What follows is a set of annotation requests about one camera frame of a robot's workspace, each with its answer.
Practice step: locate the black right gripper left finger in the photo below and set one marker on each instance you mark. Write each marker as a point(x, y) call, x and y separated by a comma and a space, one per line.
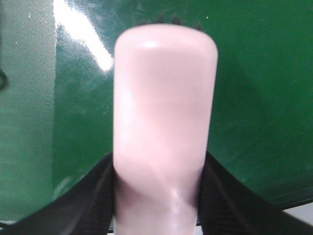
point(86, 209)

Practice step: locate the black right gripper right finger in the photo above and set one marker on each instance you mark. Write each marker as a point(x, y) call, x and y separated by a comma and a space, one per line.
point(228, 207)

